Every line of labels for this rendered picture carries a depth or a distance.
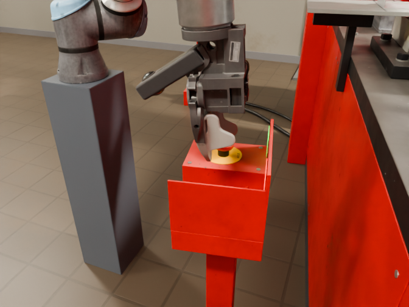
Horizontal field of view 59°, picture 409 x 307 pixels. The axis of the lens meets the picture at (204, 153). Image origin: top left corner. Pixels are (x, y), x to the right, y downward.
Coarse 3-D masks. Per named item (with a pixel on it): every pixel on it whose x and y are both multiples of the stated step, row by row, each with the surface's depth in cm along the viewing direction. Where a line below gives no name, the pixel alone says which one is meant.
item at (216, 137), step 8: (208, 120) 53; (216, 120) 53; (208, 128) 54; (216, 128) 54; (208, 136) 55; (216, 136) 55; (224, 136) 54; (232, 136) 54; (200, 144) 55; (208, 144) 55; (216, 144) 55; (224, 144) 55; (232, 144) 55; (200, 152) 58; (208, 152) 57; (208, 160) 58
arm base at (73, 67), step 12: (60, 48) 104; (84, 48) 104; (96, 48) 107; (60, 60) 106; (72, 60) 104; (84, 60) 105; (96, 60) 107; (60, 72) 107; (72, 72) 105; (84, 72) 107; (96, 72) 107
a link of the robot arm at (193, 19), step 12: (180, 0) 45; (192, 0) 44; (204, 0) 44; (216, 0) 44; (228, 0) 45; (180, 12) 46; (192, 12) 45; (204, 12) 44; (216, 12) 44; (228, 12) 46; (180, 24) 47; (192, 24) 45; (204, 24) 45; (216, 24) 45; (228, 24) 47
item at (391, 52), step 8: (376, 40) 98; (392, 40) 98; (376, 48) 96; (384, 48) 91; (392, 48) 91; (400, 48) 91; (384, 56) 87; (392, 56) 84; (384, 64) 86; (392, 64) 80; (400, 64) 79; (408, 64) 79; (392, 72) 79; (400, 72) 79; (408, 72) 78
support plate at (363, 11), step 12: (312, 0) 98; (324, 0) 98; (336, 0) 98; (348, 0) 98; (360, 0) 98; (312, 12) 86; (324, 12) 85; (336, 12) 85; (348, 12) 84; (360, 12) 84; (372, 12) 83; (384, 12) 82; (396, 12) 82; (408, 12) 81
